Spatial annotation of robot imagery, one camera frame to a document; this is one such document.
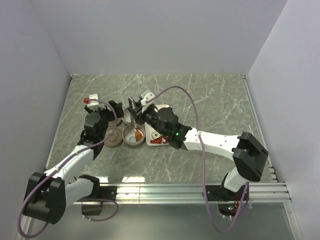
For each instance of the near metal lunch tin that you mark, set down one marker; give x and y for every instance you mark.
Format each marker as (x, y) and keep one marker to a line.
(133, 135)

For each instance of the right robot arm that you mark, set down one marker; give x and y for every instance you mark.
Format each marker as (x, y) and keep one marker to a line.
(245, 150)

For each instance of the red curved sausage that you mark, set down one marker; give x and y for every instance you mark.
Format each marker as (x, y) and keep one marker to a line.
(164, 140)

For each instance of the metal lunch tin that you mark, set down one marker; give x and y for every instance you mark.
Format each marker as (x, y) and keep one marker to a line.
(133, 135)
(127, 117)

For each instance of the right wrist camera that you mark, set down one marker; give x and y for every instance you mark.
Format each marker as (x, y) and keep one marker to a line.
(146, 97)

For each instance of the white round food piece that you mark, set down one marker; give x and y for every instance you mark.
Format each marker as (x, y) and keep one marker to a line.
(131, 139)

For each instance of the orange fried food piece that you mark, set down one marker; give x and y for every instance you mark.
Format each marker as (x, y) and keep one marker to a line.
(138, 134)

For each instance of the side aluminium rail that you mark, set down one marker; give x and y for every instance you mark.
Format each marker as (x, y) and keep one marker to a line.
(270, 165)

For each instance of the far metal lunch tin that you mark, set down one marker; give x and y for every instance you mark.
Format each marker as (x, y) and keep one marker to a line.
(127, 117)

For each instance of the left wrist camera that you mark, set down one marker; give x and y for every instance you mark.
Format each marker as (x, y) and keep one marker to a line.
(92, 102)

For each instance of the near brown tin lid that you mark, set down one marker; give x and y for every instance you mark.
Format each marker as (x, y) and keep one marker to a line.
(115, 139)

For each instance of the red sausage piece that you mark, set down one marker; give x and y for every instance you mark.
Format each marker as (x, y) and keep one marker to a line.
(156, 141)

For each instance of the white rectangular plate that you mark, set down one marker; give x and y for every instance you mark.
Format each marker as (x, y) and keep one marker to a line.
(148, 131)

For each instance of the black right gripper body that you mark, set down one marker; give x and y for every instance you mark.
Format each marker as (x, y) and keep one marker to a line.
(147, 114)

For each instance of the sushi roll piece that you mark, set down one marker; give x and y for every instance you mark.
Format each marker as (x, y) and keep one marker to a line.
(155, 135)

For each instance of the aluminium frame rail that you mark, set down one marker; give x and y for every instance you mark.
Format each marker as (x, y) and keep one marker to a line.
(192, 193)

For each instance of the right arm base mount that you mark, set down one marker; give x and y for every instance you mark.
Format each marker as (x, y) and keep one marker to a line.
(228, 201)

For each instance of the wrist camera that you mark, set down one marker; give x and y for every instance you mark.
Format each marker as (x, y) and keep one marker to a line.
(146, 97)
(92, 102)

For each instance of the brown tin lid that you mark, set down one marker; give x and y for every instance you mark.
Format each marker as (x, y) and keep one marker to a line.
(117, 122)
(115, 139)

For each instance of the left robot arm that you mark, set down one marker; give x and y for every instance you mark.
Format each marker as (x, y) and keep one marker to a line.
(48, 194)

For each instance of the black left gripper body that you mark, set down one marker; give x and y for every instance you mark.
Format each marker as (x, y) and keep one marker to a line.
(106, 115)

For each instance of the metal tongs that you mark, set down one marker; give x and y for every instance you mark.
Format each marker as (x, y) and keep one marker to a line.
(131, 108)

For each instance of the far brown tin lid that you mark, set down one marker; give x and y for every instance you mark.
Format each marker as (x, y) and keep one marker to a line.
(117, 122)

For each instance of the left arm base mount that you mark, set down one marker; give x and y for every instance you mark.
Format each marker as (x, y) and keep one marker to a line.
(101, 194)

